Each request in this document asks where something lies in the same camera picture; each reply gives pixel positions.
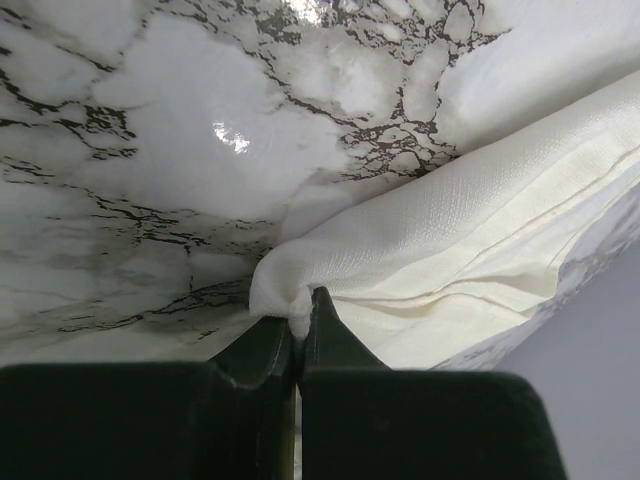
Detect cream cloth napkin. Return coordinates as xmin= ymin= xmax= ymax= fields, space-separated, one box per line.
xmin=249 ymin=74 xmax=639 ymax=369

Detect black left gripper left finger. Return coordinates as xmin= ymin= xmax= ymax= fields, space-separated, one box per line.
xmin=1 ymin=318 xmax=294 ymax=479

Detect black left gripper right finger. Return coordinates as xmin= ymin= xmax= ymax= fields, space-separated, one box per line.
xmin=299 ymin=288 xmax=567 ymax=480

